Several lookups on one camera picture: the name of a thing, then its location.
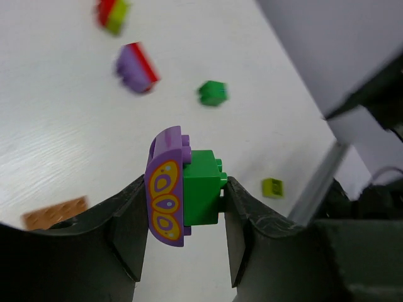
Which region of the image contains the aluminium table frame rail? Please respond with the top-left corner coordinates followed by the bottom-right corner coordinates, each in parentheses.
top-left (287, 141), bottom-right (349, 226)

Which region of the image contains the lime lego with print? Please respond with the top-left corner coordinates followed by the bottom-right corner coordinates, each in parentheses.
top-left (261, 178), bottom-right (284, 199)

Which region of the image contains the red half-round lego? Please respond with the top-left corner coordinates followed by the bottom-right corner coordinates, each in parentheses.
top-left (132, 42), bottom-right (161, 93)

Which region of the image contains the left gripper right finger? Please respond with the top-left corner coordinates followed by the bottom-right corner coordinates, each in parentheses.
top-left (224, 177), bottom-right (402, 301)

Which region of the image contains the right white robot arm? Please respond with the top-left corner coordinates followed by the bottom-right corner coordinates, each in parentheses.
top-left (324, 53), bottom-right (402, 199)

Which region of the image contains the green square lego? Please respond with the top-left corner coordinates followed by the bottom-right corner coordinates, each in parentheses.
top-left (183, 150), bottom-right (227, 227)

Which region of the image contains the red and lime lego stack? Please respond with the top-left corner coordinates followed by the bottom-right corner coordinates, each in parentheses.
top-left (95, 0), bottom-right (131, 36)

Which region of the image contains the lavender half-round lego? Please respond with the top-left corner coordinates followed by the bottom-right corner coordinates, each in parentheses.
top-left (116, 45), bottom-right (152, 94)

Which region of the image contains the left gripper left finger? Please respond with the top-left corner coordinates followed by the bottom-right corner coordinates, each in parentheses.
top-left (1, 177), bottom-right (148, 301)

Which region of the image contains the purple butterfly lego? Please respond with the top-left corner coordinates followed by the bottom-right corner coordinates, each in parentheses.
top-left (144, 126), bottom-right (191, 247)

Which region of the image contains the lower orange flat lego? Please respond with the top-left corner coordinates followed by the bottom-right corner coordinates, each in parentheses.
top-left (21, 196), bottom-right (89, 231)

